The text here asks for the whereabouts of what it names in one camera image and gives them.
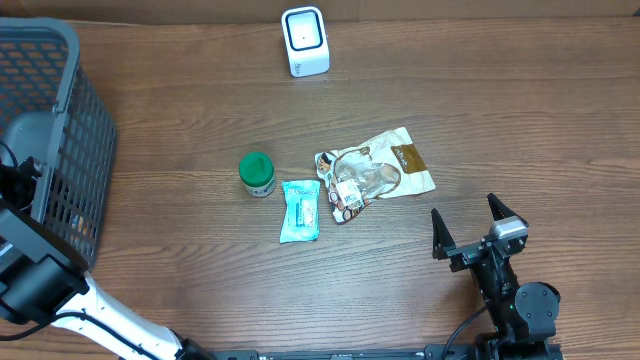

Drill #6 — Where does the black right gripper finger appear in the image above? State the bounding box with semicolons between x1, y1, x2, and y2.
487;193;516;221
431;208;456;260

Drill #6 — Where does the grey plastic mesh basket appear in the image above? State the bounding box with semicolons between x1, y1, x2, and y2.
1;18;117;264

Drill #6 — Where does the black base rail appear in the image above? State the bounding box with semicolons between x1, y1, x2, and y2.
211;344;564;360

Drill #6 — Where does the green lid seasoning jar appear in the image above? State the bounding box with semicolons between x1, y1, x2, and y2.
238;152;276;197

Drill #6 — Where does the white barcode scanner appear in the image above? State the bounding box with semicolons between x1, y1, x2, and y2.
281;6;330;78

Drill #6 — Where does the cream brown snack pouch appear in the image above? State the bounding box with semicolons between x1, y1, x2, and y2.
315;127;436;224

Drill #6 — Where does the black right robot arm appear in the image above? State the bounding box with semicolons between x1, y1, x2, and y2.
424;193;563;360

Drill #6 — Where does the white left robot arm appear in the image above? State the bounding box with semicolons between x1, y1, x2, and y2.
1;157;214;360

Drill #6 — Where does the teal snack packet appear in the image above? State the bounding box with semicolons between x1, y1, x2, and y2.
279;180;320;244

